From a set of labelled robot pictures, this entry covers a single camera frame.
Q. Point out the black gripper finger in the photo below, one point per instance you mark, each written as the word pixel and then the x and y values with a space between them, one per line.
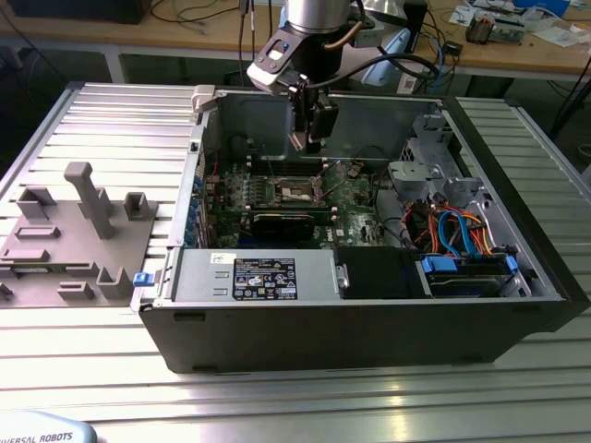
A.
pixel 300 113
pixel 323 122

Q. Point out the silver topped CPU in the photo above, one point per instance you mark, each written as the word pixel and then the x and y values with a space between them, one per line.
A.
pixel 297 140

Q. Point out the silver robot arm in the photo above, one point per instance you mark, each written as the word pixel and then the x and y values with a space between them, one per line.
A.
pixel 318 14

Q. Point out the black RAM slot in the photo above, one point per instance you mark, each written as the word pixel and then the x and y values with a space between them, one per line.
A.
pixel 281 162
pixel 281 171
pixel 295 211

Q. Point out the CPU socket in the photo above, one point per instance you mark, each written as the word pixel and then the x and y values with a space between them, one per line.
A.
pixel 295 196

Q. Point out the blue expansion slot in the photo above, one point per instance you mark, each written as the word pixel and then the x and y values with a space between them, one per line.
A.
pixel 247 241

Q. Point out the metal CPU cooler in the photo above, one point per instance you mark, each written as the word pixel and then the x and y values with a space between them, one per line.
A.
pixel 480 30

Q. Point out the round coin cell battery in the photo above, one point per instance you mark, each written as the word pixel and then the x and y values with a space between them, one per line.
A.
pixel 353 172

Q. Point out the white paper tag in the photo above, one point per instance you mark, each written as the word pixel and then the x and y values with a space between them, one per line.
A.
pixel 408 83

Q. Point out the pale grey case latch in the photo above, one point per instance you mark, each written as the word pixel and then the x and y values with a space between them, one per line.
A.
pixel 203 97

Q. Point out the silver metal drive cage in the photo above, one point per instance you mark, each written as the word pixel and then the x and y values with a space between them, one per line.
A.
pixel 411 173

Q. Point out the tall black box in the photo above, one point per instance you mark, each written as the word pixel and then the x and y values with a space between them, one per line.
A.
pixel 418 18

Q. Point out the green motherboard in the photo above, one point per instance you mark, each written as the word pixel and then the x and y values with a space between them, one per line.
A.
pixel 355 221

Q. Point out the black graphics card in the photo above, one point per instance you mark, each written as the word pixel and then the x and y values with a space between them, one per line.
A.
pixel 281 227

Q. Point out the small black adapter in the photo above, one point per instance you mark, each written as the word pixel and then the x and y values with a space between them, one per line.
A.
pixel 452 48

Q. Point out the wooden desk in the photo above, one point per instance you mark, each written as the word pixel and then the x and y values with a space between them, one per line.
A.
pixel 184 34

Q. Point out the black plastic shroud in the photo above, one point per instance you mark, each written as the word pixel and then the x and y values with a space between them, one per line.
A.
pixel 374 272

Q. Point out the grey electronic device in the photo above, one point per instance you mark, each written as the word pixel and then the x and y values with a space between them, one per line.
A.
pixel 508 32

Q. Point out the grey power supply unit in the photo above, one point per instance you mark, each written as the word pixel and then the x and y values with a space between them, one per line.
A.
pixel 198 277

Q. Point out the hard disk in blue carrier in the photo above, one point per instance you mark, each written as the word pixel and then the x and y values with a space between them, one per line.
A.
pixel 461 281

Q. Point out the black PC case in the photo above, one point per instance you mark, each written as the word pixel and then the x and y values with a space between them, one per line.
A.
pixel 323 337

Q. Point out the blue cardboard box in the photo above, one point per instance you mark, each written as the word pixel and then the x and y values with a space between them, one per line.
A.
pixel 545 4

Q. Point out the blue release latch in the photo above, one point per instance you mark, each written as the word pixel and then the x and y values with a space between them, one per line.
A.
pixel 141 279

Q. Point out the white papers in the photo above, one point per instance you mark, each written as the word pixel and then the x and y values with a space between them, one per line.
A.
pixel 561 36

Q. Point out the black box on desk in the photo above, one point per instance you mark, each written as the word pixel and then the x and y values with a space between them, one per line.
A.
pixel 78 11

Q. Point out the grey parts rack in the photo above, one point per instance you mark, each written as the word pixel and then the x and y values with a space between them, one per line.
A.
pixel 69 249

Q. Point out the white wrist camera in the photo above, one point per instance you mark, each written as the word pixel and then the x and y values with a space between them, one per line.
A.
pixel 268 76

